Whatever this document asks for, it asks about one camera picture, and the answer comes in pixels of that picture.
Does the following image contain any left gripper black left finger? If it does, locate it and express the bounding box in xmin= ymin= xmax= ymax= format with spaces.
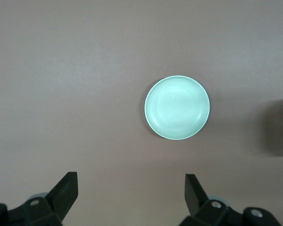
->
xmin=0 ymin=171 xmax=79 ymax=226

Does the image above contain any pale green round plate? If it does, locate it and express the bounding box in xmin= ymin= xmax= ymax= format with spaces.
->
xmin=144 ymin=75 xmax=211 ymax=141

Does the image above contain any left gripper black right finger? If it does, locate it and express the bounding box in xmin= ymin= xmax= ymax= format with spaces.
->
xmin=179 ymin=173 xmax=280 ymax=226

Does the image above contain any brown table cloth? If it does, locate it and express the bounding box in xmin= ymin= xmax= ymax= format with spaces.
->
xmin=0 ymin=0 xmax=283 ymax=226

